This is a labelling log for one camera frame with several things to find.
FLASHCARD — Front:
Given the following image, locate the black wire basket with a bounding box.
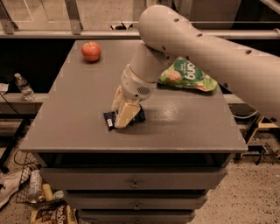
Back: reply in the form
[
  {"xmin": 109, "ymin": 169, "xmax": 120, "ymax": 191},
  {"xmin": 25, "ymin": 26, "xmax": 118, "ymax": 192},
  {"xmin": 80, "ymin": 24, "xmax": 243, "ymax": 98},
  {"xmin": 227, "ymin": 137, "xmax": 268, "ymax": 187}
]
[{"xmin": 16, "ymin": 153, "xmax": 64, "ymax": 209}]

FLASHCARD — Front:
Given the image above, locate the clear plastic water bottle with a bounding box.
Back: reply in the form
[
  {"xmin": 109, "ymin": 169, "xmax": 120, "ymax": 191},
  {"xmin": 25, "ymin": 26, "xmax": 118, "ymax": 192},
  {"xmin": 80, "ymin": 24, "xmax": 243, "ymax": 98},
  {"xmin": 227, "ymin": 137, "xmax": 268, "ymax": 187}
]
[{"xmin": 14, "ymin": 73, "xmax": 36, "ymax": 102}]

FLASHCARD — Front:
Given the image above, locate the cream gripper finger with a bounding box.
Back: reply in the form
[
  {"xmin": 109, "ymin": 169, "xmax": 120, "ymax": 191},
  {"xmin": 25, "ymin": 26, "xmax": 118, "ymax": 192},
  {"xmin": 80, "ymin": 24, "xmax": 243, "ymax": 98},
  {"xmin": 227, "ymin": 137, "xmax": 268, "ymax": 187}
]
[
  {"xmin": 111, "ymin": 86, "xmax": 123, "ymax": 115},
  {"xmin": 115, "ymin": 99, "xmax": 140, "ymax": 129}
]

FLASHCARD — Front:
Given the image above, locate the brown snack bag on floor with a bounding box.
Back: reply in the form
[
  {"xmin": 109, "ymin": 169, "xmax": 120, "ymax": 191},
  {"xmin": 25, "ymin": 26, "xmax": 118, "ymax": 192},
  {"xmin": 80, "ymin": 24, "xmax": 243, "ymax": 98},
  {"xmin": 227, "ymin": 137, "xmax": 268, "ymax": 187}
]
[{"xmin": 31, "ymin": 205, "xmax": 78, "ymax": 224}]

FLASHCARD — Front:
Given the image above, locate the metal railing frame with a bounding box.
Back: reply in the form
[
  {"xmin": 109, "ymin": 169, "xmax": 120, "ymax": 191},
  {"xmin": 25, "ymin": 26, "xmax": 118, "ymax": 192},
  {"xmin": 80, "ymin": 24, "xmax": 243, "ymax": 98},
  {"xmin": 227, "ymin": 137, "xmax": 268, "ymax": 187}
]
[{"xmin": 0, "ymin": 0, "xmax": 280, "ymax": 39}]

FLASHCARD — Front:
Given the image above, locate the grey drawer cabinet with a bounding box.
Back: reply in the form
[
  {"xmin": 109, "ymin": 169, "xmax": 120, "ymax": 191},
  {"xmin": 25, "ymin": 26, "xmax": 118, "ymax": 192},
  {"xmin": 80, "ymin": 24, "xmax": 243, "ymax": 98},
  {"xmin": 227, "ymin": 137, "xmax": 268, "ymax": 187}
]
[{"xmin": 21, "ymin": 40, "xmax": 246, "ymax": 224}]

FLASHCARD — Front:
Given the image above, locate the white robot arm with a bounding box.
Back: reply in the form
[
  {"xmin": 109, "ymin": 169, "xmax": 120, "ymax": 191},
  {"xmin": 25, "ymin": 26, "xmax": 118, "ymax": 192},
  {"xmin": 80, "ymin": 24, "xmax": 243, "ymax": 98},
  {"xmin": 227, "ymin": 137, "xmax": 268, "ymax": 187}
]
[{"xmin": 111, "ymin": 5, "xmax": 280, "ymax": 129}]

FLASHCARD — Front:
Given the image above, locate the dark blue rxbar wrapper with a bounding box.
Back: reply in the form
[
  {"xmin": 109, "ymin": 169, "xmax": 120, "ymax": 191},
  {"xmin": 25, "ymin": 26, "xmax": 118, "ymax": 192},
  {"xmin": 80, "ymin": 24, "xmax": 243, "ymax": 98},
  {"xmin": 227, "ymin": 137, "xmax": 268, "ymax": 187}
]
[{"xmin": 103, "ymin": 108, "xmax": 146, "ymax": 131}]

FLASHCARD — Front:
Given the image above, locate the green snack chip bag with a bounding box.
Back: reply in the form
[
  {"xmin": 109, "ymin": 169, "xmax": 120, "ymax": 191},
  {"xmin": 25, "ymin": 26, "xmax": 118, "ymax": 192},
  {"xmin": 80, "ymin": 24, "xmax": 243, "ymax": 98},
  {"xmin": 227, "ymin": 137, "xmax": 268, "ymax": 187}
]
[{"xmin": 157, "ymin": 57, "xmax": 218, "ymax": 92}]

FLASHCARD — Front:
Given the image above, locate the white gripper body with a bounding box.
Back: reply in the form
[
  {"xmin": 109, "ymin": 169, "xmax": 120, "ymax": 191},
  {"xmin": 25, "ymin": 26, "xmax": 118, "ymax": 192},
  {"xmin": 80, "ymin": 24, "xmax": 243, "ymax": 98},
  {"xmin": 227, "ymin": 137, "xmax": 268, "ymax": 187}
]
[{"xmin": 121, "ymin": 65, "xmax": 157, "ymax": 101}]

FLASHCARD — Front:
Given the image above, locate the red apple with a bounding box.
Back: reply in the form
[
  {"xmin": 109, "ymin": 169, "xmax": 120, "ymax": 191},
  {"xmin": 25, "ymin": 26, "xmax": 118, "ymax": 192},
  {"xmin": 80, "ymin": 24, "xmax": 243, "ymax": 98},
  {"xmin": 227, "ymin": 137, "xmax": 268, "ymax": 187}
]
[{"xmin": 81, "ymin": 41, "xmax": 102, "ymax": 62}]

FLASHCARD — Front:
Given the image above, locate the white crumpled bag on floor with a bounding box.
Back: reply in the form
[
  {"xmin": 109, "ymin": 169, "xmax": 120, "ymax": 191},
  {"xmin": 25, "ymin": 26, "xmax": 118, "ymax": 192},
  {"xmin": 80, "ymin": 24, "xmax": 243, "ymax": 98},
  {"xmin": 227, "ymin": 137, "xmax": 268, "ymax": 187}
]
[{"xmin": 0, "ymin": 171, "xmax": 29, "ymax": 208}]

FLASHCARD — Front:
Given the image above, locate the plastic bottle in basket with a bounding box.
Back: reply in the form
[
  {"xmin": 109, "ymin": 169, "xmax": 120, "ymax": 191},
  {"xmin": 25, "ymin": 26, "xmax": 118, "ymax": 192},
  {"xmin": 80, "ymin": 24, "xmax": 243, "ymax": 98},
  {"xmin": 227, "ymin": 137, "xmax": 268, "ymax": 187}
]
[{"xmin": 28, "ymin": 170, "xmax": 42, "ymax": 202}]

